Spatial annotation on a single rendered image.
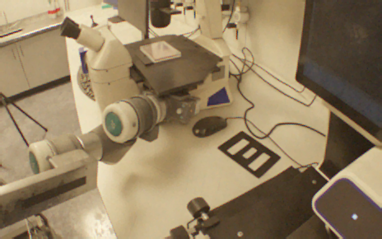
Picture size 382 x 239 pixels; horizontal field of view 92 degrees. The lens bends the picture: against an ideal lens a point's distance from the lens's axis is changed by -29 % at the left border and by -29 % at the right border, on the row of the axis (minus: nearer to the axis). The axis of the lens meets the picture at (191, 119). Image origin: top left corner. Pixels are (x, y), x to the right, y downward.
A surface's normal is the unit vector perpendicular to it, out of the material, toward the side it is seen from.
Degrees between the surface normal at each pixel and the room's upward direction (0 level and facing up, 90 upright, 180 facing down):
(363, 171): 8
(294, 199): 0
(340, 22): 93
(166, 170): 0
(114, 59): 86
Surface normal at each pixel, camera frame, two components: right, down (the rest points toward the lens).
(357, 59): -0.87, 0.34
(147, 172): 0.00, -0.79
